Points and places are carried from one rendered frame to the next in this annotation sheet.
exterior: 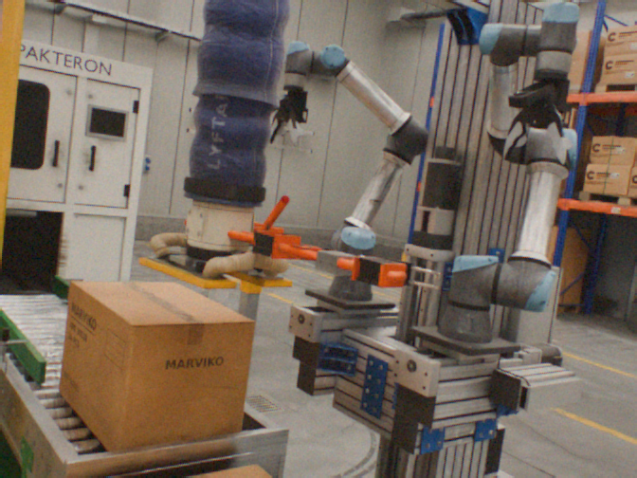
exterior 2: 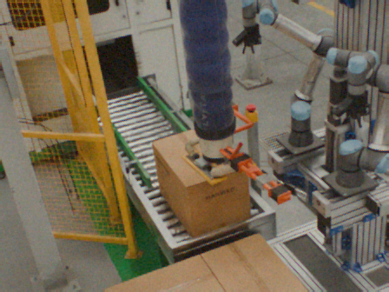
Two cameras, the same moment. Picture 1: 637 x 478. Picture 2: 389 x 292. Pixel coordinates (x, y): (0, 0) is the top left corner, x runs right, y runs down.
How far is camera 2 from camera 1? 2.02 m
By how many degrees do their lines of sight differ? 34
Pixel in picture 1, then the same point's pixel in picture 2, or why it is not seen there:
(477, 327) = (352, 181)
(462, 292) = (343, 164)
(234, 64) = (204, 79)
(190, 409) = (221, 212)
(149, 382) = (199, 207)
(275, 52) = (224, 64)
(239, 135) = (214, 109)
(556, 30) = (353, 76)
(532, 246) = (377, 142)
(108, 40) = not seen: outside the picture
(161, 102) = not seen: outside the picture
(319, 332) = (282, 168)
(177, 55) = not seen: outside the picture
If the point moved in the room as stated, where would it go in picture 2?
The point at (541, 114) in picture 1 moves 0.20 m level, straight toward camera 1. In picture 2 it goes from (352, 113) to (334, 135)
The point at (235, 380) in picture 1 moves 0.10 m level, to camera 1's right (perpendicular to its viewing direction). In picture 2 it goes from (242, 195) to (259, 195)
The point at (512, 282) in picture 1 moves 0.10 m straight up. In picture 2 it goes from (365, 162) to (366, 145)
